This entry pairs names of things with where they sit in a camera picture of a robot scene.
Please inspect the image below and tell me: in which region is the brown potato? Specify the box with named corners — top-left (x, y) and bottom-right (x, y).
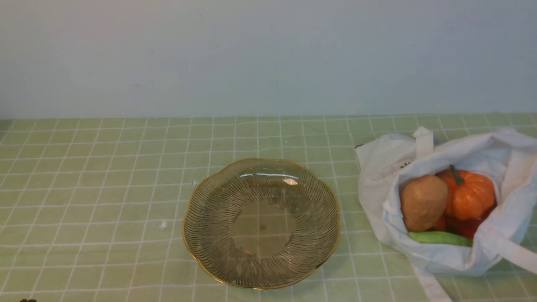
top-left (399, 174), bottom-right (448, 232)

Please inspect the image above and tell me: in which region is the white cloth tote bag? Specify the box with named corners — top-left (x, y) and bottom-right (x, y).
top-left (355, 128), bottom-right (537, 302)

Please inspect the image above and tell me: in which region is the clear gold-rimmed glass bowl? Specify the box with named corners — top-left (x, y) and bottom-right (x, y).
top-left (182, 158), bottom-right (341, 290)

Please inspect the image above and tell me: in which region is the green cucumber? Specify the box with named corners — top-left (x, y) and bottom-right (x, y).
top-left (408, 231), bottom-right (472, 247)

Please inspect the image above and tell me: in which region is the green checked tablecloth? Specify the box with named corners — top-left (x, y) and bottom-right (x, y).
top-left (0, 113), bottom-right (536, 302)

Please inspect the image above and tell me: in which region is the orange pumpkin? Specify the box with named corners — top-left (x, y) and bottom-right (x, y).
top-left (436, 165), bottom-right (495, 221)

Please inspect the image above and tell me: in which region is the red pepper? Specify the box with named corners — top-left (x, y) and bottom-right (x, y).
top-left (428, 205), bottom-right (497, 239)

